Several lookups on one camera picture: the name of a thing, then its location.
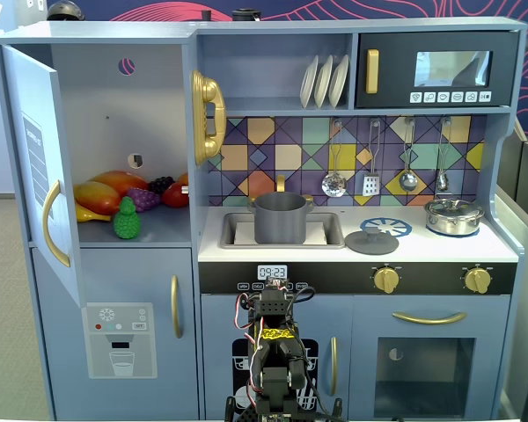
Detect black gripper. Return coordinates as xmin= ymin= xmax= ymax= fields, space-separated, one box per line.
xmin=254 ymin=277 xmax=297 ymax=327

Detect green toy pineapple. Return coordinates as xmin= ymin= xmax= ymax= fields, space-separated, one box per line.
xmin=113 ymin=196 xmax=143 ymax=241

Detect blue shopping list cabinet door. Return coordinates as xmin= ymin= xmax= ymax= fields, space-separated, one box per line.
xmin=0 ymin=43 xmax=87 ymax=309

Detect blue dishwasher door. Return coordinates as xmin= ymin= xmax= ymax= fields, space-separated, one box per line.
xmin=201 ymin=294 xmax=354 ymax=421

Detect black control panel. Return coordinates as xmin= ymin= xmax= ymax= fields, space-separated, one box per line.
xmin=198 ymin=262 xmax=518 ymax=296

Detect gray plastic pot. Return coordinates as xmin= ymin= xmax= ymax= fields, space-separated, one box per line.
xmin=247 ymin=192 xmax=314 ymax=245

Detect blue oven door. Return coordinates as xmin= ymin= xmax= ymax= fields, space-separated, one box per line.
xmin=352 ymin=295 xmax=511 ymax=418

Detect gray toy sink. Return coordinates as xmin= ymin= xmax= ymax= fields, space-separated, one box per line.
xmin=218 ymin=211 xmax=346 ymax=251

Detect gray pot lid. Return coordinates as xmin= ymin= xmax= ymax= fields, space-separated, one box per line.
xmin=344 ymin=229 xmax=400 ymax=256

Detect gold stove knob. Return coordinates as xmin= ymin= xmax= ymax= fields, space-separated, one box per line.
xmin=372 ymin=266 xmax=401 ymax=295
xmin=463 ymin=266 xmax=494 ymax=295

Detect metal skimmer spoon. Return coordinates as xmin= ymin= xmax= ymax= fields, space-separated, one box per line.
xmin=320 ymin=118 xmax=348 ymax=198

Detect red toy fruit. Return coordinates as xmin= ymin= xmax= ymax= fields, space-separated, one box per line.
xmin=161 ymin=182 xmax=190 ymax=208

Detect metal slotted spatula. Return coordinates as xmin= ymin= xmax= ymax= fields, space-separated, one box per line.
xmin=362 ymin=119 xmax=383 ymax=197

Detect blue freezer door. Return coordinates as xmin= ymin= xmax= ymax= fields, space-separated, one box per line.
xmin=31 ymin=246 xmax=199 ymax=421

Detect dark toy grapes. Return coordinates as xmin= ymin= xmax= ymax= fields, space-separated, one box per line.
xmin=147 ymin=175 xmax=176 ymax=196

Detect purple toy grapes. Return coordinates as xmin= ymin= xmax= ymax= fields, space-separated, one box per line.
xmin=126 ymin=187 xmax=163 ymax=214

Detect metal ladle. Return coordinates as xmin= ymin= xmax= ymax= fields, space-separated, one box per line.
xmin=398 ymin=117 xmax=420 ymax=193

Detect orange red toy mango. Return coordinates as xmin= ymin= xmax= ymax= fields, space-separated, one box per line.
xmin=90 ymin=170 xmax=150 ymax=199

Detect steel pot with lid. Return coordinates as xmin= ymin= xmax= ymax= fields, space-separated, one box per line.
xmin=423 ymin=197 xmax=486 ymax=236

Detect yellow toy banana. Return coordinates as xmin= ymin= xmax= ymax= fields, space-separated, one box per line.
xmin=75 ymin=204 xmax=114 ymax=223

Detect yellow red toy mango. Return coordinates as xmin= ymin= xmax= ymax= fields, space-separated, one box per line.
xmin=73 ymin=180 xmax=123 ymax=216

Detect metal serving spoon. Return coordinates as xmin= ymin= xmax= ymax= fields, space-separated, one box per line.
xmin=435 ymin=117 xmax=452 ymax=193

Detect white toy plate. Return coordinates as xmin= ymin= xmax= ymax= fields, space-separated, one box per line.
xmin=313 ymin=55 xmax=334 ymax=109
xmin=299 ymin=55 xmax=320 ymax=109
xmin=327 ymin=54 xmax=350 ymax=108

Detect gold toy telephone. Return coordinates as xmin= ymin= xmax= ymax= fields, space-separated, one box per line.
xmin=190 ymin=69 xmax=228 ymax=166

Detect toy microwave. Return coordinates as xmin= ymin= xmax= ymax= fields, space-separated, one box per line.
xmin=354 ymin=30 xmax=521 ymax=110

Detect blue toy kitchen unit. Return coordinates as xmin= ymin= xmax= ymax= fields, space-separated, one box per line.
xmin=0 ymin=16 xmax=528 ymax=421

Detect black helmet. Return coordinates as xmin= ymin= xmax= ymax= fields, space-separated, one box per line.
xmin=46 ymin=0 xmax=86 ymax=22

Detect gold dishwasher handle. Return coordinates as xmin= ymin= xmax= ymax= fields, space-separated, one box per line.
xmin=329 ymin=336 xmax=339 ymax=397

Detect gold freezer handle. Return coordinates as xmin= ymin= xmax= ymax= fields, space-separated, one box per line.
xmin=170 ymin=274 xmax=184 ymax=339

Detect gold oven handle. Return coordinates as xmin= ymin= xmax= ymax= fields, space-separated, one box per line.
xmin=391 ymin=310 xmax=468 ymax=325

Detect gold cabinet door handle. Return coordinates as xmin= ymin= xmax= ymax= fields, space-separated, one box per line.
xmin=41 ymin=178 xmax=74 ymax=268

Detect gold microwave handle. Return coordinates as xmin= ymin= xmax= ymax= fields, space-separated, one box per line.
xmin=365 ymin=48 xmax=380 ymax=95

